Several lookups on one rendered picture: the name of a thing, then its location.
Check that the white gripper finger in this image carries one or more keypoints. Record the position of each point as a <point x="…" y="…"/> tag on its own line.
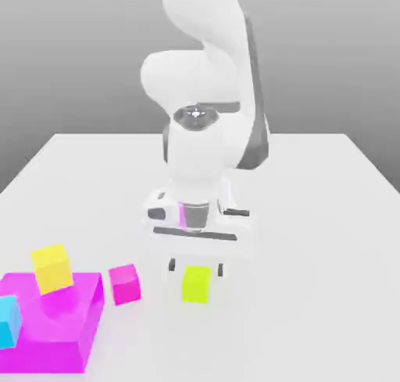
<point x="171" y="264"/>
<point x="220" y="270"/>

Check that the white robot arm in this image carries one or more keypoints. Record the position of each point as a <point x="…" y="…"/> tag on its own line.
<point x="200" y="157"/>

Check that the small lime cube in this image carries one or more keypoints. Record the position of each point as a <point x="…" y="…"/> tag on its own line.
<point x="196" y="284"/>

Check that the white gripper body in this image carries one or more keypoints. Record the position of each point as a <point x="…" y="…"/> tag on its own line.
<point x="193" y="246"/>

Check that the large magenta box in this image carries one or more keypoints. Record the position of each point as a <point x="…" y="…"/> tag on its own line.
<point x="59" y="325"/>

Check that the small yellow cube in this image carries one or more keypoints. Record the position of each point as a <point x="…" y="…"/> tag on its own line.
<point x="52" y="269"/>

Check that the small magenta cube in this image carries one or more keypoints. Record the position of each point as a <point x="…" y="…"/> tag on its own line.
<point x="125" y="284"/>

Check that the small cyan cube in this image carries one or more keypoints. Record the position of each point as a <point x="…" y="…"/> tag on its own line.
<point x="8" y="321"/>

